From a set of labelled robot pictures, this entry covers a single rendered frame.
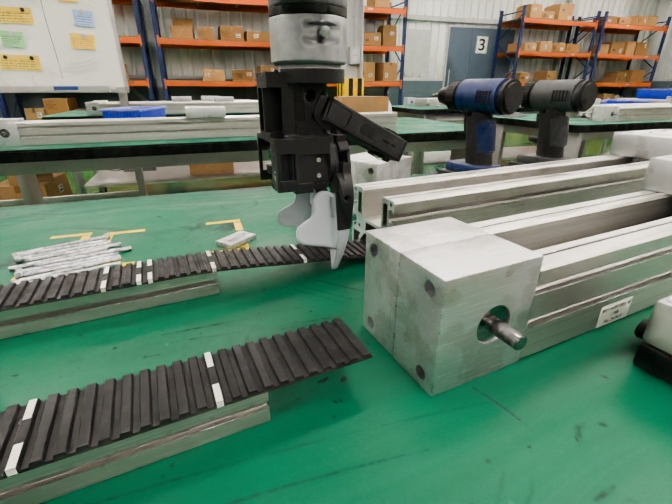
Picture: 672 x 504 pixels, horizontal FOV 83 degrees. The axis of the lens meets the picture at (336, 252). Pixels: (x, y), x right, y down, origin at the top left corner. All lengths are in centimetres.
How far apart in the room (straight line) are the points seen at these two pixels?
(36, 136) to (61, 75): 131
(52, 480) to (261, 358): 13
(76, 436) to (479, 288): 25
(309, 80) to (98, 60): 277
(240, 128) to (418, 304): 162
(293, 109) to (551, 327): 30
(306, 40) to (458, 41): 1270
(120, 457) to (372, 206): 38
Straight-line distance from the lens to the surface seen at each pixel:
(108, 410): 27
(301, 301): 40
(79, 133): 185
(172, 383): 28
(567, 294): 36
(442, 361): 28
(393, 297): 30
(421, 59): 1246
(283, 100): 40
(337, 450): 26
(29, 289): 45
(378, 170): 61
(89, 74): 313
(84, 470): 28
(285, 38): 40
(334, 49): 40
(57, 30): 317
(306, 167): 40
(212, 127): 181
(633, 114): 326
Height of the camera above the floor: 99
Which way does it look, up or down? 24 degrees down
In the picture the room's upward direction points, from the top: straight up
